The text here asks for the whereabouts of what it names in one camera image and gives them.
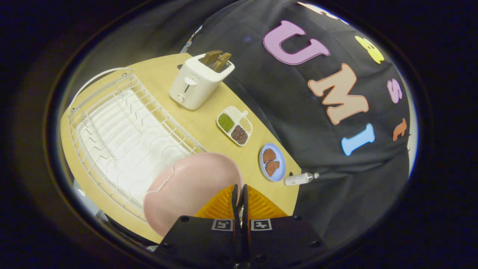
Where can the blue saucer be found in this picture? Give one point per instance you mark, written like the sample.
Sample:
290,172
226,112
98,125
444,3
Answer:
277,172

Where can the black backdrop cloth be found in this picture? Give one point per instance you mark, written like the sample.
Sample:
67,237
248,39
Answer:
317,123

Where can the brown cookie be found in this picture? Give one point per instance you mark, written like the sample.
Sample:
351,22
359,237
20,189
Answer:
272,168
269,155

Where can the pink plate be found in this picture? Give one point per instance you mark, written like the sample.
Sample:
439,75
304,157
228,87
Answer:
186,186

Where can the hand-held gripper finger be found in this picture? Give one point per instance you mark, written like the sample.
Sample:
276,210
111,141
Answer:
244,203
235,203

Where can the white toaster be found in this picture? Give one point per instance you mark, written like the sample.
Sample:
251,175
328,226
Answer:
198,82

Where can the white divided dish of beans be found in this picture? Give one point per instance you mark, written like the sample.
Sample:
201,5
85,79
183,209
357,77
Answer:
235,125

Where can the brown toast slice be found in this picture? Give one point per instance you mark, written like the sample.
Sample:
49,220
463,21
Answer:
222,62
211,56

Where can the small white tube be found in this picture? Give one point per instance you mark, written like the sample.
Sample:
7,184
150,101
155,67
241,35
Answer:
297,179

